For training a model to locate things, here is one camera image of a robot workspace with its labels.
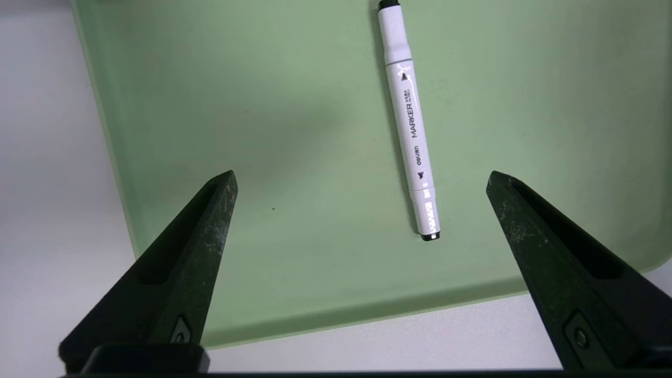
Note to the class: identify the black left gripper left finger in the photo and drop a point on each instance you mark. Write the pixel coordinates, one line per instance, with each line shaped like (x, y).
(197, 273)

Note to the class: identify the green plastic tray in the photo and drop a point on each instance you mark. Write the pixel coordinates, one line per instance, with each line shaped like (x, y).
(289, 105)

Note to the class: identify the white marker pen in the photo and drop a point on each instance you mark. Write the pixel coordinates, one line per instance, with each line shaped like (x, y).
(409, 121)

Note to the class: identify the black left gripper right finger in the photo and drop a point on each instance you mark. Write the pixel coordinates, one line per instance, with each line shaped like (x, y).
(567, 283)

